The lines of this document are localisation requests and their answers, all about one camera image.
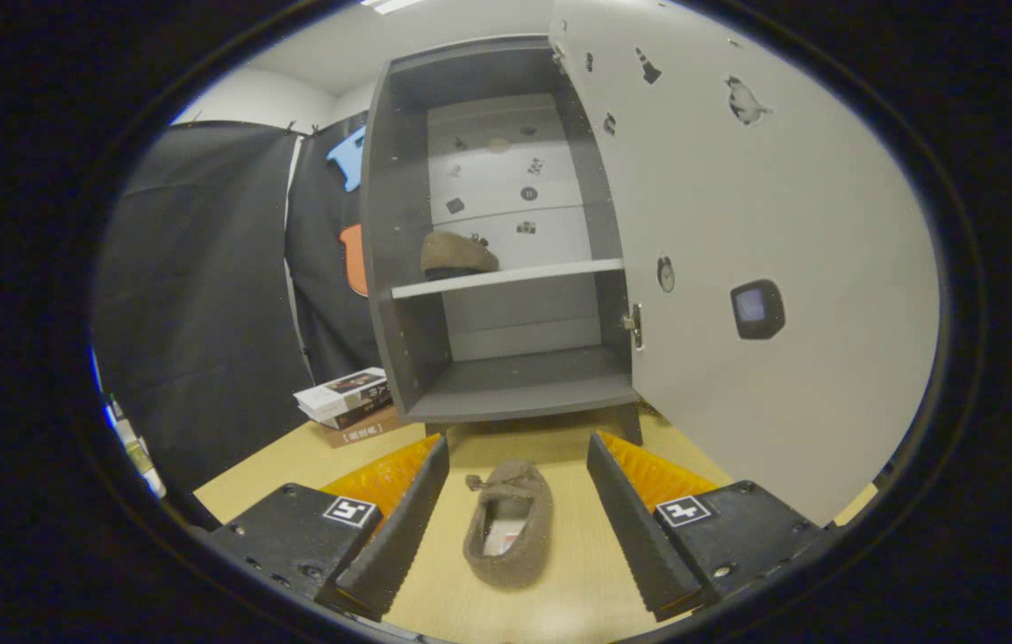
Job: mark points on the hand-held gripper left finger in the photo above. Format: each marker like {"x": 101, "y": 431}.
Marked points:
{"x": 403, "y": 537}

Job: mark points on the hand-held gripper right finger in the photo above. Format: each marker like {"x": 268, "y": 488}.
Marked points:
{"x": 635, "y": 528}

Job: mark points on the brown fuzzy shoe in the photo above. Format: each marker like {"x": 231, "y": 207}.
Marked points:
{"x": 514, "y": 478}
{"x": 456, "y": 252}

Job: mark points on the white shoe cabinet door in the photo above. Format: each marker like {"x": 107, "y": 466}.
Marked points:
{"x": 738, "y": 429}

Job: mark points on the dark grey shoe cabinet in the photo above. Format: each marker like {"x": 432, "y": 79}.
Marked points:
{"x": 398, "y": 224}

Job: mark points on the silver door hinge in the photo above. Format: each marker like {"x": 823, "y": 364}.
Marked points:
{"x": 635, "y": 324}

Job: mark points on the white cabinet shelf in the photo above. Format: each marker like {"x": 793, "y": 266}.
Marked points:
{"x": 514, "y": 275}

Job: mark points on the brown cover book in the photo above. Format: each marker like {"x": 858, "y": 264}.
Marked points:
{"x": 371, "y": 431}

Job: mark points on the black backdrop cloth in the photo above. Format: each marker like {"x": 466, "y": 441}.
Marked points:
{"x": 201, "y": 313}

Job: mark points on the long ceiling light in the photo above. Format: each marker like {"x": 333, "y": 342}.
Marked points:
{"x": 391, "y": 5}

